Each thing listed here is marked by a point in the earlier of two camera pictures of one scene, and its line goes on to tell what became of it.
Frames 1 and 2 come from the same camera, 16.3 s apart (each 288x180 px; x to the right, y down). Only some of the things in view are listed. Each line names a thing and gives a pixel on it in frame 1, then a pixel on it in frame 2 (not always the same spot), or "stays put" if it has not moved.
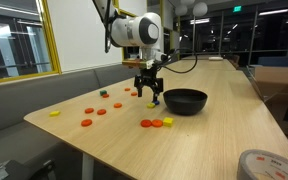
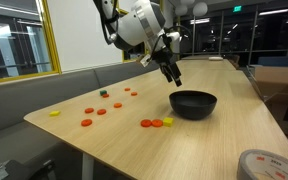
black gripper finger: x=155 y=95 to x=176 y=74
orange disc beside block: x=157 y=123 stays put
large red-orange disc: x=117 y=105 stays put
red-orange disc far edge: x=101 y=111 stays put
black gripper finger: x=140 y=90 to x=167 y=73
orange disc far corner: x=89 y=110 stays put
